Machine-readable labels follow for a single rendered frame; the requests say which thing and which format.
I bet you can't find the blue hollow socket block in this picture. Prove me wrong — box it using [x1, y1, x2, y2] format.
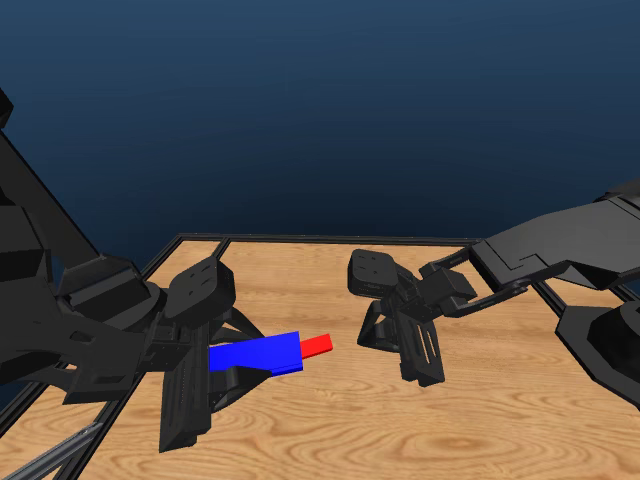
[208, 330, 305, 377]

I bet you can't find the black table frame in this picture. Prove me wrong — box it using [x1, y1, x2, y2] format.
[0, 232, 571, 480]

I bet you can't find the silver aluminium rail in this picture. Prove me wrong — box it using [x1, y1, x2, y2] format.
[0, 421, 104, 480]

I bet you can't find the thin red peg bar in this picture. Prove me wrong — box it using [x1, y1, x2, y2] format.
[299, 333, 334, 361]

